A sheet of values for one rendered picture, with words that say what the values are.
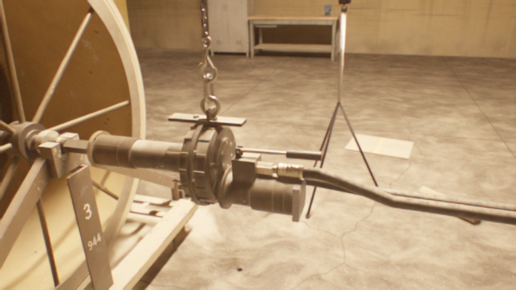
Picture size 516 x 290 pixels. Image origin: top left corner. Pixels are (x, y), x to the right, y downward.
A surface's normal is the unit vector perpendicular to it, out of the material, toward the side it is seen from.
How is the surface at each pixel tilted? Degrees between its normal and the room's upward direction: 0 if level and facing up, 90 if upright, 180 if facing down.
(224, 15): 90
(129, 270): 0
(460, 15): 90
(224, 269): 0
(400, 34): 90
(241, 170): 90
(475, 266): 0
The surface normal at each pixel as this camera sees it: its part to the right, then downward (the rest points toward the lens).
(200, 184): -0.29, 0.42
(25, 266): -0.04, -0.89
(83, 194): 0.96, 0.09
